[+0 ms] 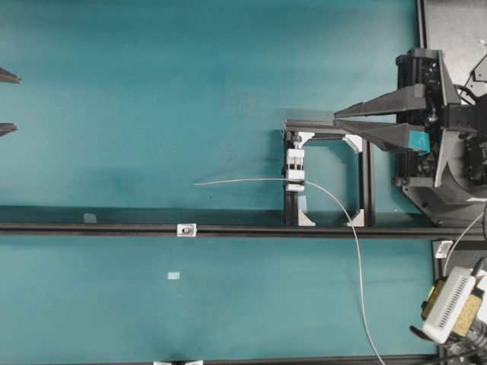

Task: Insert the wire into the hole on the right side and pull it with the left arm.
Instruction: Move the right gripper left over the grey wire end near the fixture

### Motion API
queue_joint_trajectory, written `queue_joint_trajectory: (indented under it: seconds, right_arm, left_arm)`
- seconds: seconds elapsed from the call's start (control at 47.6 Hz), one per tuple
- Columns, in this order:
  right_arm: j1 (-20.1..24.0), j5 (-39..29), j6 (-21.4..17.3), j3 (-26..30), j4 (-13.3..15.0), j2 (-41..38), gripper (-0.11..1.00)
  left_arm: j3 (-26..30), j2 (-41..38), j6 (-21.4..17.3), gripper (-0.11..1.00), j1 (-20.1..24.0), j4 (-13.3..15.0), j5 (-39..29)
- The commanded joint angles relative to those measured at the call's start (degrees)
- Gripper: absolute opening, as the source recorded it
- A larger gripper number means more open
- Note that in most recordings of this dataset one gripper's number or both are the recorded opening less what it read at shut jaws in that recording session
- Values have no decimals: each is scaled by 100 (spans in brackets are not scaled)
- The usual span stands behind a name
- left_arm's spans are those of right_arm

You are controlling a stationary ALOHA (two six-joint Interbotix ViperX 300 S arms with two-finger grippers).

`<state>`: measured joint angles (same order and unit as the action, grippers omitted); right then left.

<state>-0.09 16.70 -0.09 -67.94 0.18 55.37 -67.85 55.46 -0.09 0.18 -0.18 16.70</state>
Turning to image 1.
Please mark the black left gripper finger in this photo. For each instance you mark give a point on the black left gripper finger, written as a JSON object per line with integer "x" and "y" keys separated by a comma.
{"x": 6, "y": 128}
{"x": 8, "y": 77}

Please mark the small tape piece upper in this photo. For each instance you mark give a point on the small tape piece upper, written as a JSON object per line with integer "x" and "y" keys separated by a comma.
{"x": 90, "y": 218}

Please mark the long black aluminium rail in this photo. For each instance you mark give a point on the long black aluminium rail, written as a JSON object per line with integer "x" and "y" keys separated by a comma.
{"x": 427, "y": 233}

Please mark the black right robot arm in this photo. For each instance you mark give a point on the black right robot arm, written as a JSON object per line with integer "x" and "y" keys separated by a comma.
{"x": 462, "y": 194}

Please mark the white wire clamp block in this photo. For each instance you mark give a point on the white wire clamp block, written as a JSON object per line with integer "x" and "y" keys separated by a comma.
{"x": 295, "y": 174}

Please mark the small tape piece lower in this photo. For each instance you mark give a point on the small tape piece lower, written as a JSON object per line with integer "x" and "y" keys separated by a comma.
{"x": 173, "y": 275}

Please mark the black right edge rail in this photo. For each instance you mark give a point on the black right edge rail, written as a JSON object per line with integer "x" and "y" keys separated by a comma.
{"x": 421, "y": 23}

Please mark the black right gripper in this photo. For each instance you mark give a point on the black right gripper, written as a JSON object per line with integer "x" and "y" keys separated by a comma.
{"x": 423, "y": 103}

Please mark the black bottom edge rail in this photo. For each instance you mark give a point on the black bottom edge rail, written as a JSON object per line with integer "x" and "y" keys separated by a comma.
{"x": 389, "y": 359}

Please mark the white bracket with hole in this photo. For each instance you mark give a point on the white bracket with hole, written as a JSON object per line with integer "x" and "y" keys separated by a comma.
{"x": 186, "y": 230}

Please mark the black edge rail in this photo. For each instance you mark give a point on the black edge rail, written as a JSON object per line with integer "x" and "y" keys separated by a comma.
{"x": 389, "y": 359}
{"x": 421, "y": 23}

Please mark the white box with vents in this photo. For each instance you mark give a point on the white box with vents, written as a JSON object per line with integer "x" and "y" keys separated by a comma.
{"x": 455, "y": 309}

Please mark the small tape piece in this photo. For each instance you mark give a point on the small tape piece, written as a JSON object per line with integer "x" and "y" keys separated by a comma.
{"x": 90, "y": 218}
{"x": 173, "y": 275}

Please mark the black rectangular profile frame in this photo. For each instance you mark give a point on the black rectangular profile frame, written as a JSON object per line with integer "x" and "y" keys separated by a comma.
{"x": 295, "y": 134}

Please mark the white rail end bracket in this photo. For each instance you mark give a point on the white rail end bracket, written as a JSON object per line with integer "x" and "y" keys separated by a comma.
{"x": 442, "y": 248}

